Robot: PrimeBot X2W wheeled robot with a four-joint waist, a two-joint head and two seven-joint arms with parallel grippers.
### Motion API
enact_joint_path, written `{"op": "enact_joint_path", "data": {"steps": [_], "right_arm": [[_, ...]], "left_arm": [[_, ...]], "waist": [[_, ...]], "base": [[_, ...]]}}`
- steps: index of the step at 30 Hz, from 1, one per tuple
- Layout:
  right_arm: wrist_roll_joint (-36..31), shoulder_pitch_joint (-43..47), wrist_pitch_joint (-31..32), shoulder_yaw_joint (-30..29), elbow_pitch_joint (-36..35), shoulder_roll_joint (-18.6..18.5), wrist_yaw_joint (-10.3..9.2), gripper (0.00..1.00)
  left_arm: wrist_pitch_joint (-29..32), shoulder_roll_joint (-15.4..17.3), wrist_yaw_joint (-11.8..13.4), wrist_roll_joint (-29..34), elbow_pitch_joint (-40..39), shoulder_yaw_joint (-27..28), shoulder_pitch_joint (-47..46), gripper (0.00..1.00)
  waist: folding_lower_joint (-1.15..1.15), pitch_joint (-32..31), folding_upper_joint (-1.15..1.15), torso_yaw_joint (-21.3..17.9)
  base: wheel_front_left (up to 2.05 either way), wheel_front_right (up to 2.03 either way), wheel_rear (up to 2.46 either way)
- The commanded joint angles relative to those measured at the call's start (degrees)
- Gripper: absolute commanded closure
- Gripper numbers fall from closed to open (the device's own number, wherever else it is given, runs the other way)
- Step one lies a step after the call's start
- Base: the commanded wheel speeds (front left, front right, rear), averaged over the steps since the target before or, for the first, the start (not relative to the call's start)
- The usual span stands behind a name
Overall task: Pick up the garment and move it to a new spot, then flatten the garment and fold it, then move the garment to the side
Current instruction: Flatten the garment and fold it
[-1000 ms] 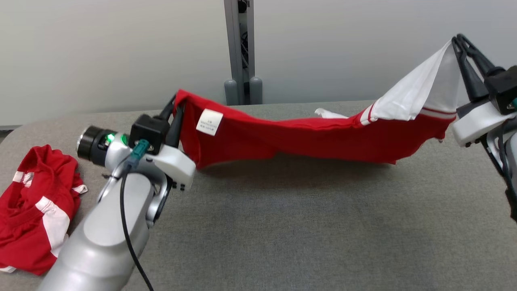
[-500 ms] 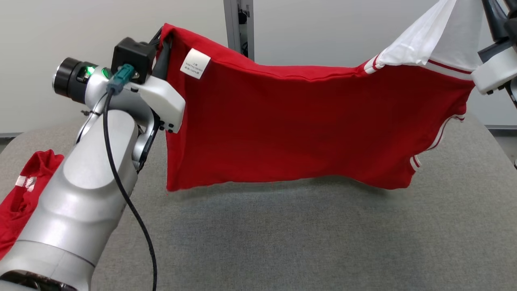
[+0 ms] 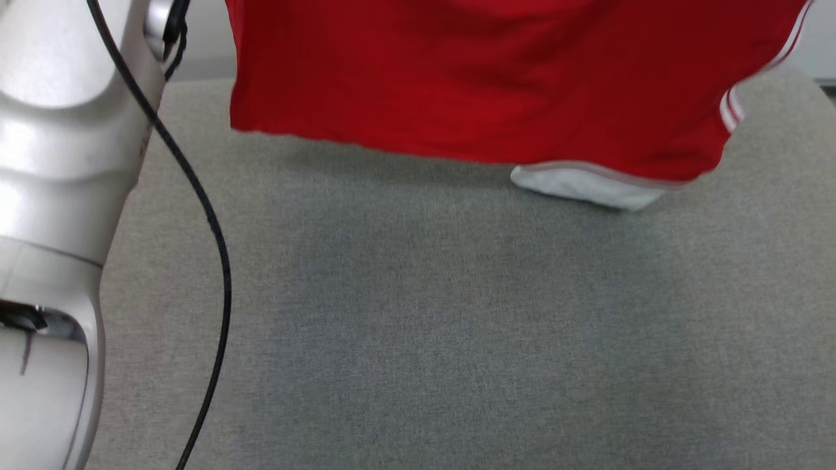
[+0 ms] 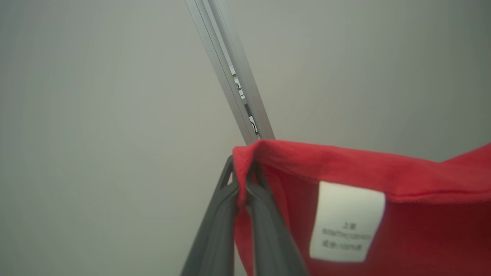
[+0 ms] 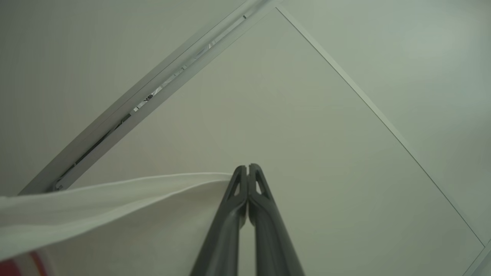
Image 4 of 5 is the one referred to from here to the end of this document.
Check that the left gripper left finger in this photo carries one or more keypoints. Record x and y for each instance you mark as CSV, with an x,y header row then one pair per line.
x,y
215,237

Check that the red basketball jersey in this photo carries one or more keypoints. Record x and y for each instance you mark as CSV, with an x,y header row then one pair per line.
x,y
422,180

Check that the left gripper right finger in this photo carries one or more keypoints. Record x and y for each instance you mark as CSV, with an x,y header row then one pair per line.
x,y
272,245

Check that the grey metal post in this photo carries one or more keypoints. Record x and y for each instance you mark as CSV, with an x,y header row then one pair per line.
x,y
230,50

